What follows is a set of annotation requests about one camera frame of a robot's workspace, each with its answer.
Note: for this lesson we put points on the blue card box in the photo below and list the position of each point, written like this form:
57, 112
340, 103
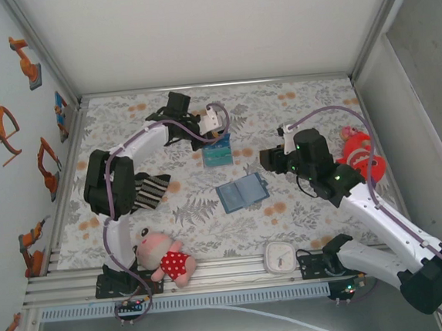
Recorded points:
217, 162

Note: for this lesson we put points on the blue card holder wallet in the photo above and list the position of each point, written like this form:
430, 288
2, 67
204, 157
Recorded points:
242, 192

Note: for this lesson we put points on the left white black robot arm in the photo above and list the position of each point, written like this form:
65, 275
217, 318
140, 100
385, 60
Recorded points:
145, 139

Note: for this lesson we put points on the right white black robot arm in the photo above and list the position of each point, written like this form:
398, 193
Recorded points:
389, 228

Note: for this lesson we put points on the blue credit card stack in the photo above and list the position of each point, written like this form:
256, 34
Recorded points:
219, 142

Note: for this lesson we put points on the teal credit card stack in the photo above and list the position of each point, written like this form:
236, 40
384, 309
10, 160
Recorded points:
217, 156

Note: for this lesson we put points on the red plush toy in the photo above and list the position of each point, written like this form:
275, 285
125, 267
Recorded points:
363, 153

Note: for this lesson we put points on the black white striped sock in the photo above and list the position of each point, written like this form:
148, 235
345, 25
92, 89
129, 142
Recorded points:
151, 191

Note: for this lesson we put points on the floral tablecloth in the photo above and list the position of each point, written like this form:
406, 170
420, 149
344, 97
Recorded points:
226, 231

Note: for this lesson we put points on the white square clock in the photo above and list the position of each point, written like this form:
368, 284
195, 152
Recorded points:
279, 257

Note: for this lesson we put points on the wide aluminium base extrusion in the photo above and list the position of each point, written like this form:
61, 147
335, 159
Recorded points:
230, 273

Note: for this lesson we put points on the blue orange machine sticker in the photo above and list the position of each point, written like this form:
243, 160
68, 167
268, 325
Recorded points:
60, 110

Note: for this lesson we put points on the pink plush toy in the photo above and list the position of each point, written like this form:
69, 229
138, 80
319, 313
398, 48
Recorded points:
162, 252

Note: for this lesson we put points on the round black controller board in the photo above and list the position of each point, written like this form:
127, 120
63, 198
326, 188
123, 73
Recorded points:
344, 292

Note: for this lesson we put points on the thin white tube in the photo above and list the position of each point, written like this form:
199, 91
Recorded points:
296, 321

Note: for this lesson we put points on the small circuit board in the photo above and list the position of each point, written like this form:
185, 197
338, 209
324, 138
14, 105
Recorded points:
130, 306

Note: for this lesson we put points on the aluminium frame bar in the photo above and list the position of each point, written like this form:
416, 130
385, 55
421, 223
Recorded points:
45, 53
214, 85
379, 24
66, 187

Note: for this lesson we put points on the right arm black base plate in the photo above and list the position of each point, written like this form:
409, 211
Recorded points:
311, 268

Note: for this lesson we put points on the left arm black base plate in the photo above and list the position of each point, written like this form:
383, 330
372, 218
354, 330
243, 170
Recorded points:
104, 290

